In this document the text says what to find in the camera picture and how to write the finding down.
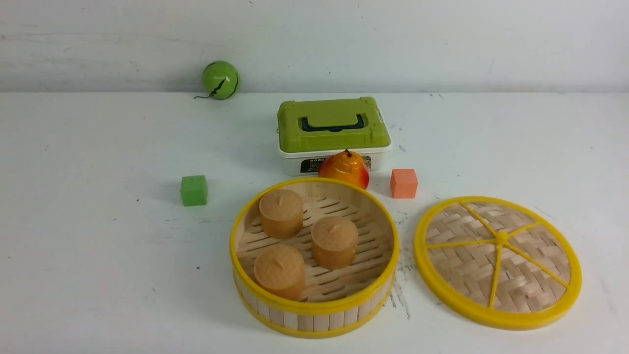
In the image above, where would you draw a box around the brown bun front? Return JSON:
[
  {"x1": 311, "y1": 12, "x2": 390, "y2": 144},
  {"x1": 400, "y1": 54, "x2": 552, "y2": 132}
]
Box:
[{"x1": 254, "y1": 244, "x2": 306, "y2": 300}]

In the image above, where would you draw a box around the yellow woven steamer lid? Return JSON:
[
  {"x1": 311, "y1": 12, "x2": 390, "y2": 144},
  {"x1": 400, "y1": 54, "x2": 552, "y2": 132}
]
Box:
[{"x1": 413, "y1": 196, "x2": 582, "y2": 331}]

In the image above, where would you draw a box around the green foam cube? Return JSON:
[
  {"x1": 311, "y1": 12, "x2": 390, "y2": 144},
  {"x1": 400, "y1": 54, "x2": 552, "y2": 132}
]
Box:
[{"x1": 180, "y1": 175, "x2": 208, "y2": 207}]

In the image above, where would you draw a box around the orange foam cube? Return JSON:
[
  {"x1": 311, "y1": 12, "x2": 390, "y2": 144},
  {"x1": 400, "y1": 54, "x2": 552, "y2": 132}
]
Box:
[{"x1": 390, "y1": 169, "x2": 418, "y2": 199}]

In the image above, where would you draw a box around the green cracked ball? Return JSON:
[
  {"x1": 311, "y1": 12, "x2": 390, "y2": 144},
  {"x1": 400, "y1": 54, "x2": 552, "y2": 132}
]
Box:
[{"x1": 194, "y1": 60, "x2": 241, "y2": 99}]

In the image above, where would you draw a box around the brown bun right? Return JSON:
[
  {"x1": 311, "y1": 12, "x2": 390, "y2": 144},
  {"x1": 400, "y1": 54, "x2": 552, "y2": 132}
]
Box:
[{"x1": 312, "y1": 216, "x2": 359, "y2": 269}]

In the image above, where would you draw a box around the orange toy pear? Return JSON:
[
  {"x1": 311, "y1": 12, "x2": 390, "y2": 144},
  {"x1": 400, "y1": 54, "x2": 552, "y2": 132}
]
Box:
[{"x1": 317, "y1": 149, "x2": 370, "y2": 190}]

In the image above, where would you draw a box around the yellow bamboo steamer basket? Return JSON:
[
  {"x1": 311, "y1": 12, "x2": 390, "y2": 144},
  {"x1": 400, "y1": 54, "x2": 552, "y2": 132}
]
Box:
[{"x1": 229, "y1": 177, "x2": 400, "y2": 339}]

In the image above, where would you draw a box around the brown bun back left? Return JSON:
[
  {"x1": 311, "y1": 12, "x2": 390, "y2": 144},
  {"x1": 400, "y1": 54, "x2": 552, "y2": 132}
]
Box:
[{"x1": 259, "y1": 189, "x2": 304, "y2": 239}]

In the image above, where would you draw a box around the green lidded white box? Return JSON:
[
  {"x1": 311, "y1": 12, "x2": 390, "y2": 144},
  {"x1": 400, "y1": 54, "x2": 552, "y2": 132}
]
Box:
[{"x1": 277, "y1": 96, "x2": 393, "y2": 177}]

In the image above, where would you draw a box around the brown bun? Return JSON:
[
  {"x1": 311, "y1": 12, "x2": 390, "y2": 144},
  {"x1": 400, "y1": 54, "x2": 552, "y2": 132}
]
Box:
[
  {"x1": 254, "y1": 244, "x2": 306, "y2": 300},
  {"x1": 312, "y1": 216, "x2": 359, "y2": 269},
  {"x1": 259, "y1": 189, "x2": 304, "y2": 239}
]

